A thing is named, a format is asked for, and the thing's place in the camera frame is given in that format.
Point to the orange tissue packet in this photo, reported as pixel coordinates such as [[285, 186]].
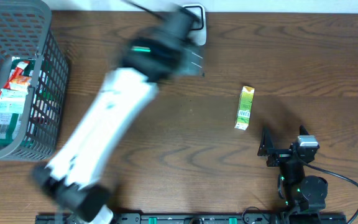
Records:
[[20, 83]]

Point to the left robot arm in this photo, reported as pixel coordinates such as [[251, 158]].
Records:
[[171, 49]]

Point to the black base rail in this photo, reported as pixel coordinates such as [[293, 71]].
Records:
[[250, 218]]

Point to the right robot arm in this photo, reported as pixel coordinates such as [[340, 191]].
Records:
[[304, 195]]

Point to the white barcode scanner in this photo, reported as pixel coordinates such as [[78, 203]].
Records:
[[198, 33]]

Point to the grey plastic mesh basket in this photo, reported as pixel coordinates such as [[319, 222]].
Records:
[[25, 34]]

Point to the green white barcode packet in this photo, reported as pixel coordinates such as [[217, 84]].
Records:
[[9, 127]]

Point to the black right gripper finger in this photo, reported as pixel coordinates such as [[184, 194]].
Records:
[[266, 147], [303, 131]]

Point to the red white snack packet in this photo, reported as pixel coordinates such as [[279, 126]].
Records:
[[19, 70]]

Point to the green juice carton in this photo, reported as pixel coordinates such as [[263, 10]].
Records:
[[244, 108]]

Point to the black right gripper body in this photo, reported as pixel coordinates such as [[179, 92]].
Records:
[[280, 155]]

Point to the white teal snack packet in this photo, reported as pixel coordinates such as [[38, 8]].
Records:
[[12, 101]]

